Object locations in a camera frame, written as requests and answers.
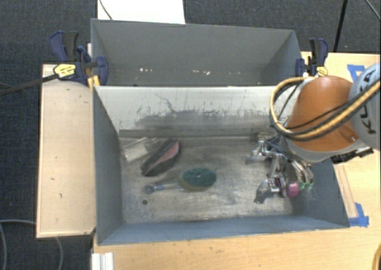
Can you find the clear plastic bottle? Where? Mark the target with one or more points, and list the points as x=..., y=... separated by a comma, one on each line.
x=135, y=148

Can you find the purple round object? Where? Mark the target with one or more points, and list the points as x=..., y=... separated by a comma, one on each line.
x=293, y=190

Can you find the grey metal bin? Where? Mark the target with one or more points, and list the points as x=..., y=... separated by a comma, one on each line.
x=208, y=203

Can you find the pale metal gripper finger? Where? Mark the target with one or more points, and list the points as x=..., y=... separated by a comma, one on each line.
x=259, y=151
x=266, y=190

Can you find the pale wood board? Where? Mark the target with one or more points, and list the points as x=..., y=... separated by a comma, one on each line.
x=65, y=158

